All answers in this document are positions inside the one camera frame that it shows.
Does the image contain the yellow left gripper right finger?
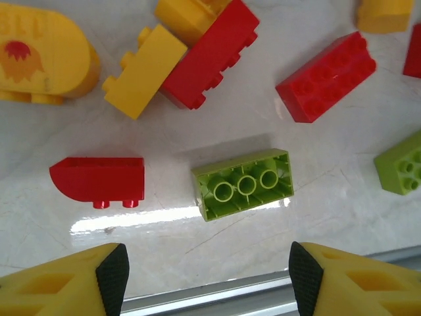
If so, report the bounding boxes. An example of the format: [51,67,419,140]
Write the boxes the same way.
[287,241,421,316]

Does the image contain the yellow rounded printed lego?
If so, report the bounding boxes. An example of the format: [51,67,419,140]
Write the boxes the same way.
[0,2,101,106]

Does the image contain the yellow lego brick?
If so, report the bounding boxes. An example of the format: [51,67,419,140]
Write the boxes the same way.
[101,23,189,121]

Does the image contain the green lego brick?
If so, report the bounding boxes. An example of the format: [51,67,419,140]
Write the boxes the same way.
[373,130,421,197]
[191,148,294,223]

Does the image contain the orange-yellow lego brick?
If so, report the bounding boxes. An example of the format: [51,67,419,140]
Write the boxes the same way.
[154,0,233,47]

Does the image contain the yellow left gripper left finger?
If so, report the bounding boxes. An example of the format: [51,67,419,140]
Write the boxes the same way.
[0,242,130,316]

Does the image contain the orange-yellow lego cylinder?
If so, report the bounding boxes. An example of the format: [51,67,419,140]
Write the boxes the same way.
[357,0,416,34]

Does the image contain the red curved lego brick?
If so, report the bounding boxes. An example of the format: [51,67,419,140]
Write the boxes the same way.
[49,157,146,210]

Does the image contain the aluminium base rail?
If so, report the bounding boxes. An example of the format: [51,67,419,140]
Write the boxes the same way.
[120,245,421,316]

